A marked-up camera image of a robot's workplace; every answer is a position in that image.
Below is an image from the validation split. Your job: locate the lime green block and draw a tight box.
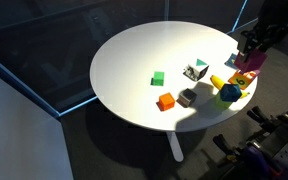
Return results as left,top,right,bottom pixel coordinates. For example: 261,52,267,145
215,94,232,109

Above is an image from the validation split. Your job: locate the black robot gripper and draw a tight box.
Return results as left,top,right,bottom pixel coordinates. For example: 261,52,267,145
237,0,288,54

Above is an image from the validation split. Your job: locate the white table leg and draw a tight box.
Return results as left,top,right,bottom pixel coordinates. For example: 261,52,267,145
166,132,184,162

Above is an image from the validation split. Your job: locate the blue number four card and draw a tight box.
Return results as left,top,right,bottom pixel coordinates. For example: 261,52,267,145
224,53,238,70

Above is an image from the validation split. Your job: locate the orange number six cube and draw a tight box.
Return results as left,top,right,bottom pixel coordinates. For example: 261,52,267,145
228,70,260,90

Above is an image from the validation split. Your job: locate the grey dark cube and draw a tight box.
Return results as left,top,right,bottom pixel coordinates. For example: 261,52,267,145
178,89,197,107

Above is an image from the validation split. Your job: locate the purple orange clamp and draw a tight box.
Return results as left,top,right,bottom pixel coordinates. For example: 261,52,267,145
213,134,283,178

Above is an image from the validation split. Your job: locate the pink cube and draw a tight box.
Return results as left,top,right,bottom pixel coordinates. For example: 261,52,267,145
234,49,267,73

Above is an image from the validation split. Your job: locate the black clamp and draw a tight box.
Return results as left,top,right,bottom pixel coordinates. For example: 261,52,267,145
247,106,281,133

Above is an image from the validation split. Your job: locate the yellow banana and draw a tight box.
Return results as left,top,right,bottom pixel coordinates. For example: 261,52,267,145
210,75,249,98

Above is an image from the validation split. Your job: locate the white picture cube green triangle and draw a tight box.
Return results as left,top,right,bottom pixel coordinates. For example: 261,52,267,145
183,59,209,82

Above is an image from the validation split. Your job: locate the blue cube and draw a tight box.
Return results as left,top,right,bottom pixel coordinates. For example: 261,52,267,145
220,84,242,102

